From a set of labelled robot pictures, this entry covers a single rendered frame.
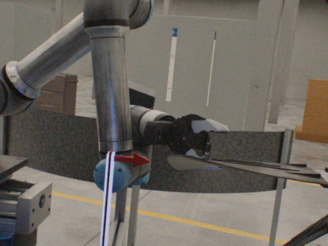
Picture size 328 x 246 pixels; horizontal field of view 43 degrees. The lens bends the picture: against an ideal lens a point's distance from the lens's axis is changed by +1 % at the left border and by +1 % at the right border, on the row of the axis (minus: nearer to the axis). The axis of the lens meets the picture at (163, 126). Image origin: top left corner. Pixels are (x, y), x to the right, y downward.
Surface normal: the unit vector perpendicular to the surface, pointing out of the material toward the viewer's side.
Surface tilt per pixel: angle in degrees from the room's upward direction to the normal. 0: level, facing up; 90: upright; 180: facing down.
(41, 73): 116
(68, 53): 122
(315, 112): 90
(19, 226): 90
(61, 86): 90
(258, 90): 90
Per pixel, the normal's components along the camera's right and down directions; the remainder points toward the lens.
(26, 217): -0.11, 0.15
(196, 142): 0.61, 0.18
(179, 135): -0.78, -0.08
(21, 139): -0.58, 0.07
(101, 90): -0.40, 0.13
